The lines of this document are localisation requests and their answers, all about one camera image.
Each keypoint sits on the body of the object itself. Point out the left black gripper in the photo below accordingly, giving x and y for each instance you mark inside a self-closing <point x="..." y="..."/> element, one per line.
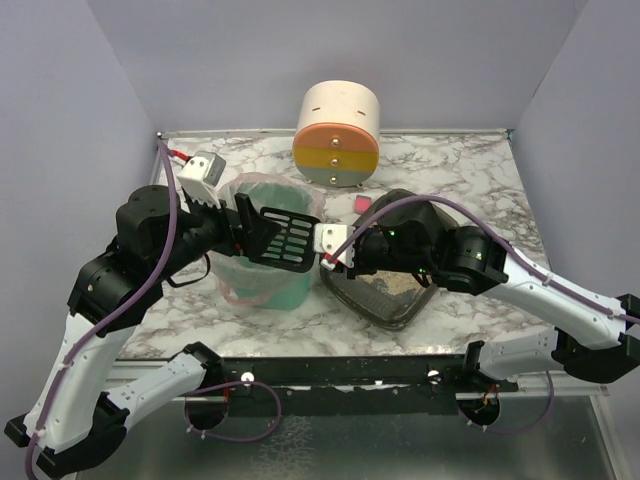
<point x="232" y="232"/>

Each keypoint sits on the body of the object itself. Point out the black slotted litter scoop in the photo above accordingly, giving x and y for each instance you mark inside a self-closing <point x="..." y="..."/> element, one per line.
<point x="286" y="240"/>

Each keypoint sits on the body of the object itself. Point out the dark litter box tray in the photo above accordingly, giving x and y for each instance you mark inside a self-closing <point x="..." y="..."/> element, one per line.
<point x="388" y="299"/>

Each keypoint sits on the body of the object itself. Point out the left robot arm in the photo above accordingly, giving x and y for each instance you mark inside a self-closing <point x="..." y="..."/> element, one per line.
<point x="77" y="423"/>

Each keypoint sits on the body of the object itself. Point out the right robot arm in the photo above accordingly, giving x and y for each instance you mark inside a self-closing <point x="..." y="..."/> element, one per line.
<point x="429" y="236"/>

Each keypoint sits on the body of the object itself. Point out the round three-drawer storage box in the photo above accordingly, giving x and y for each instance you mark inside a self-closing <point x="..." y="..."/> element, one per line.
<point x="336" y="143"/>

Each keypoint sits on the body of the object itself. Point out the small pink object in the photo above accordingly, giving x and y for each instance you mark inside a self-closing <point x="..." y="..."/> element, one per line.
<point x="362" y="204"/>

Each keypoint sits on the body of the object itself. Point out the clear plastic bag liner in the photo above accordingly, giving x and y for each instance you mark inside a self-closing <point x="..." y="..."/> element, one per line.
<point x="300" y="200"/>

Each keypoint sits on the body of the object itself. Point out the green bucket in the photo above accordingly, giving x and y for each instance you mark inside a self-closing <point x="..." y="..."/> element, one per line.
<point x="280" y="290"/>

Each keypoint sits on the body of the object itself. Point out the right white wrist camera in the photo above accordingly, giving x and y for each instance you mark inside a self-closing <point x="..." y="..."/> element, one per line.
<point x="328" y="239"/>

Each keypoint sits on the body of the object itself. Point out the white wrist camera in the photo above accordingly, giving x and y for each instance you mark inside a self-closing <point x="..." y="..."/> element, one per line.
<point x="328" y="239"/>
<point x="200" y="177"/>

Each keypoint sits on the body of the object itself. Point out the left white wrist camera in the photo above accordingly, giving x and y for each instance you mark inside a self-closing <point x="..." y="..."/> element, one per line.
<point x="200" y="177"/>

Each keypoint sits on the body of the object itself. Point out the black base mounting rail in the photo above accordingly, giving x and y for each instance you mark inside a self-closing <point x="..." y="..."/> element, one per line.
<point x="345" y="386"/>

